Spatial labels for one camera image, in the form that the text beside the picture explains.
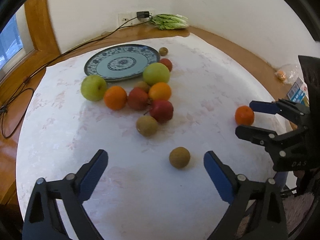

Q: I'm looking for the small orange mandarin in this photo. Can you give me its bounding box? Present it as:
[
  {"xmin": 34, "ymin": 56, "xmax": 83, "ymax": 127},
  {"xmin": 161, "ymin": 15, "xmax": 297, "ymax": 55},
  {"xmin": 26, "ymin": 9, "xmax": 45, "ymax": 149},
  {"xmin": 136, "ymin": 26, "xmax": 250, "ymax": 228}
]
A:
[{"xmin": 234, "ymin": 106, "xmax": 254, "ymax": 126}]

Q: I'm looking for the kiwi front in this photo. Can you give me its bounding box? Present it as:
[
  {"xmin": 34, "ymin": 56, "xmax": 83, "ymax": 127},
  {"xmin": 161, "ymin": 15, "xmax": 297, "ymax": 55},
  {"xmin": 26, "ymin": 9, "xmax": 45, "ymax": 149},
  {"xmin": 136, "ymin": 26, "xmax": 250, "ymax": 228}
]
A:
[{"xmin": 169, "ymin": 147, "xmax": 190, "ymax": 169}]

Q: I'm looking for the kiwi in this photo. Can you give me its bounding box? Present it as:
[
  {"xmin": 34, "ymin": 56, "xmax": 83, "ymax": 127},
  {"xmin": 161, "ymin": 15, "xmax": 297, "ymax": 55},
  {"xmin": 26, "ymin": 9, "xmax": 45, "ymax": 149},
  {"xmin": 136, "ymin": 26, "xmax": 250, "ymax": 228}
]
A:
[
  {"xmin": 169, "ymin": 147, "xmax": 190, "ymax": 169},
  {"xmin": 159, "ymin": 47, "xmax": 169, "ymax": 56},
  {"xmin": 136, "ymin": 115, "xmax": 158, "ymax": 137}
]

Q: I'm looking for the small red apple back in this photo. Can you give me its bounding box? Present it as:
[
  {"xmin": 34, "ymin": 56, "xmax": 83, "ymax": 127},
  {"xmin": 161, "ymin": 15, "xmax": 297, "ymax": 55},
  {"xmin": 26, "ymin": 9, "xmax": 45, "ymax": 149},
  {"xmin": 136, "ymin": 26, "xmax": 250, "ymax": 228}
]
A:
[{"xmin": 159, "ymin": 58, "xmax": 172, "ymax": 72}]

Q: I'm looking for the large orange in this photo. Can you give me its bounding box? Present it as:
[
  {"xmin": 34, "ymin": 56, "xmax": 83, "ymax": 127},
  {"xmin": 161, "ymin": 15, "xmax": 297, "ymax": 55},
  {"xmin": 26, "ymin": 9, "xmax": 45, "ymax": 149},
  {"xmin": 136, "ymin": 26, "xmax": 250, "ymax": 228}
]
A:
[{"xmin": 104, "ymin": 86, "xmax": 127, "ymax": 111}]

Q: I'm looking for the green apple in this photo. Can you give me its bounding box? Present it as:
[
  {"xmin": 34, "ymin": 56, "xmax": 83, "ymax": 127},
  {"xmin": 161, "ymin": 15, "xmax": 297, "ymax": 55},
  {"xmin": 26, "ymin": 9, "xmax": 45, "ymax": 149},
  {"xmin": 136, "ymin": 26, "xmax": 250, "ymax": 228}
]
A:
[
  {"xmin": 80, "ymin": 75, "xmax": 107, "ymax": 101},
  {"xmin": 143, "ymin": 62, "xmax": 170, "ymax": 86}
]

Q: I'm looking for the blue white box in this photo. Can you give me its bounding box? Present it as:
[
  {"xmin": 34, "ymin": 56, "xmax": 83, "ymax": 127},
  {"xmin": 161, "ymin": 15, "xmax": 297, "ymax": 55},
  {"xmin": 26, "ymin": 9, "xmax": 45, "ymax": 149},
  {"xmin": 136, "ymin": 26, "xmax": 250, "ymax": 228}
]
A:
[{"xmin": 287, "ymin": 77, "xmax": 309, "ymax": 107}]

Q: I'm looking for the white floral tablecloth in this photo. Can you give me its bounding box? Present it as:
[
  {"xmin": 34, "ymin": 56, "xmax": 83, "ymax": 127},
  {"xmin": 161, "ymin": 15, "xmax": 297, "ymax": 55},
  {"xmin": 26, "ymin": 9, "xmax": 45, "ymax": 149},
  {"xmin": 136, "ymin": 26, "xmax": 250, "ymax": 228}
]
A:
[{"xmin": 16, "ymin": 35, "xmax": 275, "ymax": 239}]

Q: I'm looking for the bagged green lettuce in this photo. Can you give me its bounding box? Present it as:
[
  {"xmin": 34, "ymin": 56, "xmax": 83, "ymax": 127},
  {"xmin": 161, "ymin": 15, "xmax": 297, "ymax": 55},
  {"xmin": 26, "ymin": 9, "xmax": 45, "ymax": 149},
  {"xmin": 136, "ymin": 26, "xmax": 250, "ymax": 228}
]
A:
[{"xmin": 151, "ymin": 14, "xmax": 189, "ymax": 30}]

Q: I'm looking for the blue white patterned plate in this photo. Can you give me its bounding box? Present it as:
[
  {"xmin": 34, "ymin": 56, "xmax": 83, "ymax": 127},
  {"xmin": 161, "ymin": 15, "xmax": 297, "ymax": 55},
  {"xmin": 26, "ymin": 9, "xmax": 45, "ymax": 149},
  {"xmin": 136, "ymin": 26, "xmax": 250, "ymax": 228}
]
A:
[{"xmin": 84, "ymin": 44, "xmax": 160, "ymax": 82}]

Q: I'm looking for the black power adapter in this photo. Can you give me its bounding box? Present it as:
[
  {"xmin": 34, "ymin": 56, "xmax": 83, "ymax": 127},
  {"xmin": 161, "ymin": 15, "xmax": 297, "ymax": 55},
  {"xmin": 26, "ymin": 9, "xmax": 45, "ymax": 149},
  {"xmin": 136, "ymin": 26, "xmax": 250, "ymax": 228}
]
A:
[{"xmin": 136, "ymin": 11, "xmax": 150, "ymax": 20}]

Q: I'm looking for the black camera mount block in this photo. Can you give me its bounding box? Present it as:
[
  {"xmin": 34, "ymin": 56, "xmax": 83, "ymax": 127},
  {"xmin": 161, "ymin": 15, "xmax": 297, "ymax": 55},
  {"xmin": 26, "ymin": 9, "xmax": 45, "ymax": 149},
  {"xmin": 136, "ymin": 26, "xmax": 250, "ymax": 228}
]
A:
[{"xmin": 298, "ymin": 55, "xmax": 320, "ymax": 112}]

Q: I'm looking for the black power cable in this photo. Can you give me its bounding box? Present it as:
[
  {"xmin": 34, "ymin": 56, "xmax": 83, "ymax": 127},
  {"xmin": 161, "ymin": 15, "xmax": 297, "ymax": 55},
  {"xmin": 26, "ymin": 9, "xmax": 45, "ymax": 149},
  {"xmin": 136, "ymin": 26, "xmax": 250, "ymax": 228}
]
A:
[{"xmin": 0, "ymin": 15, "xmax": 154, "ymax": 139}]

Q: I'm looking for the wooden window frame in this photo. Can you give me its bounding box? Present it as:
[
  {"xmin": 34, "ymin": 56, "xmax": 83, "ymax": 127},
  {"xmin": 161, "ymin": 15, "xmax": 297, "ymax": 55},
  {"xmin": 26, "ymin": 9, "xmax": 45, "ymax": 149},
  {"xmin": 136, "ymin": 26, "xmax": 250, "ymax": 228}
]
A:
[{"xmin": 0, "ymin": 0, "xmax": 61, "ymax": 86}]

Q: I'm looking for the white wall socket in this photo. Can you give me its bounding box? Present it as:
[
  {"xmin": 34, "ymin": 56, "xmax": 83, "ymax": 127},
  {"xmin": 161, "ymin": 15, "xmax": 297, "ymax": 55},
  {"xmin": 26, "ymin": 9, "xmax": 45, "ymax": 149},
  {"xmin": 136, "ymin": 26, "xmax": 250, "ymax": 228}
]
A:
[{"xmin": 117, "ymin": 9, "xmax": 155, "ymax": 27}]

